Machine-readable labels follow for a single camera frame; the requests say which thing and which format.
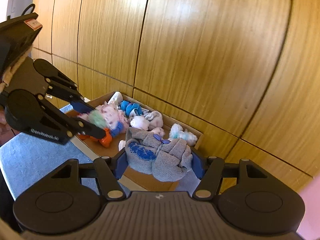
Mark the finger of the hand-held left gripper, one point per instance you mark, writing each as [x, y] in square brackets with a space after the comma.
[80, 106]
[75, 128]

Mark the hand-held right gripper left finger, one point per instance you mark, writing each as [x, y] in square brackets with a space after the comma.
[120, 166]

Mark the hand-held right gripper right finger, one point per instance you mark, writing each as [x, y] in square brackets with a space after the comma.
[198, 167]

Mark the white shiny sock bundle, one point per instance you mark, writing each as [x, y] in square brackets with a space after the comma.
[122, 145]

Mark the orange sock bundle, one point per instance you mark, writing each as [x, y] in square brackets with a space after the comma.
[106, 140]

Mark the cardboard box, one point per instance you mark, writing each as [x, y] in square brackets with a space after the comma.
[150, 183]

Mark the pink fluffy sock bundle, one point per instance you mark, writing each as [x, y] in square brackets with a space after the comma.
[118, 130]

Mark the whitish pink sock bundle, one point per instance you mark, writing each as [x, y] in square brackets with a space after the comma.
[116, 97]

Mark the white fluffy teal-banded sock bundle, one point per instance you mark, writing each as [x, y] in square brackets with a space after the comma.
[180, 131]

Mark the pale pink sock bundle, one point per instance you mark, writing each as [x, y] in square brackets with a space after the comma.
[157, 131]

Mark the grey beige sock bundle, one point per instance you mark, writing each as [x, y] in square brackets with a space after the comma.
[155, 120]

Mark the blue towel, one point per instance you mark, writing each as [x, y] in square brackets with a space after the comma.
[37, 155]

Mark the wooden wardrobe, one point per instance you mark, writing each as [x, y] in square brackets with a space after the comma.
[200, 55]

